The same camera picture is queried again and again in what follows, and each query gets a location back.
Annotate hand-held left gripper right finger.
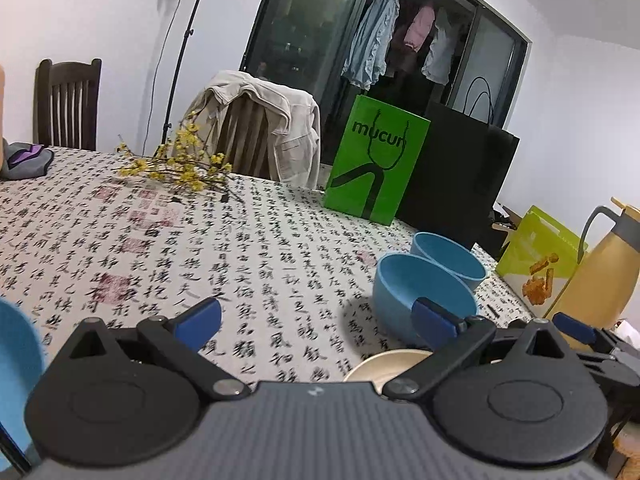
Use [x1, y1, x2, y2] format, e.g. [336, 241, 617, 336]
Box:
[381, 297, 586, 402]

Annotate black paper bag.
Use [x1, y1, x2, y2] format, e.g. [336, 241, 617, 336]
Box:
[395, 76, 521, 251]

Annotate dark wooden chair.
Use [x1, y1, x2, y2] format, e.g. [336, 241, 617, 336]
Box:
[32, 58, 103, 152]

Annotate yellow flower branches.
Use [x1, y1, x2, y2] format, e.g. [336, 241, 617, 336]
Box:
[112, 112, 246, 203]

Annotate cream round plate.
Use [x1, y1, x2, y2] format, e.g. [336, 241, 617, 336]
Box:
[342, 349, 433, 396]

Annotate grey purple bag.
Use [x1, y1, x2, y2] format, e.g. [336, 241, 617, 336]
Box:
[0, 141, 56, 181]

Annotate cardboard box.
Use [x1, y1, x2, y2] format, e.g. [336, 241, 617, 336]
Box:
[492, 201, 526, 233]

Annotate hanging light blue shirt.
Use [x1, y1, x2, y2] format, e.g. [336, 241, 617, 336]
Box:
[342, 0, 402, 92]

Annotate brown wooden chair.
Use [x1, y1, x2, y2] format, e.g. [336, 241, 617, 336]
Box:
[217, 97, 273, 181]

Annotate calligraphy print tablecloth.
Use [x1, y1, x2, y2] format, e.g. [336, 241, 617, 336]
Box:
[0, 146, 556, 461]

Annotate black framed glass door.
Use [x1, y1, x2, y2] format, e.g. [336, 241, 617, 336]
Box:
[239, 0, 530, 181]

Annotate yellow-green snack bag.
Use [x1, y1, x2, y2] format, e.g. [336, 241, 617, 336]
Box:
[495, 205, 591, 307]

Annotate black light cable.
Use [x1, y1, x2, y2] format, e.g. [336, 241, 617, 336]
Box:
[144, 0, 193, 157]

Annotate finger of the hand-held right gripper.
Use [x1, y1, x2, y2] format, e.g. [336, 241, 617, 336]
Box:
[552, 311, 601, 353]

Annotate yellow thermos jug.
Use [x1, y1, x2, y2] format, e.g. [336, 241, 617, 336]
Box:
[542, 197, 640, 353]

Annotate green paper bag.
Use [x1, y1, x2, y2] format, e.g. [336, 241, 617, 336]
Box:
[322, 94, 432, 226]

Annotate hanging white garment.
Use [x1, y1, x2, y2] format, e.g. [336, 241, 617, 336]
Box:
[421, 7, 463, 86]

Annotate hanging pink garment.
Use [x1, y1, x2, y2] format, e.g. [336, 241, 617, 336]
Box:
[402, 4, 435, 53]

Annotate beige jacket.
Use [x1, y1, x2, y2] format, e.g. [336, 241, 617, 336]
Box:
[170, 70, 322, 191]

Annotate studio light on stand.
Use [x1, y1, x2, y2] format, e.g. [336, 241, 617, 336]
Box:
[160, 0, 226, 146]

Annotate blue bowl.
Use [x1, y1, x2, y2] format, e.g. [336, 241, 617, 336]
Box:
[372, 252, 480, 348]
[410, 231, 488, 292]
[0, 297, 48, 461]

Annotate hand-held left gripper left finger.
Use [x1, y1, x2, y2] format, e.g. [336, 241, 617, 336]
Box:
[70, 296, 251, 402]

